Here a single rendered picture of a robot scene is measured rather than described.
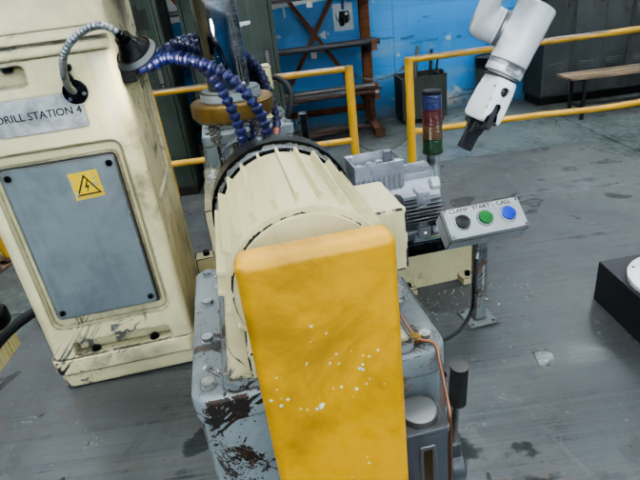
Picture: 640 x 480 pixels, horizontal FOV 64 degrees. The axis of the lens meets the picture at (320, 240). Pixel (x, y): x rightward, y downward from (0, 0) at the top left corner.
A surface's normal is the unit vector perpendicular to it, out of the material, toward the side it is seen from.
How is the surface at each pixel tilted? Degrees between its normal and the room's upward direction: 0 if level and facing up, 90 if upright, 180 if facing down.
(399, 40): 90
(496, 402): 0
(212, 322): 0
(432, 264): 90
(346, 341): 90
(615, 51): 90
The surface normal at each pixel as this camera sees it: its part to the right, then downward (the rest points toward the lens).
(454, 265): 0.20, 0.42
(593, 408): -0.11, -0.89
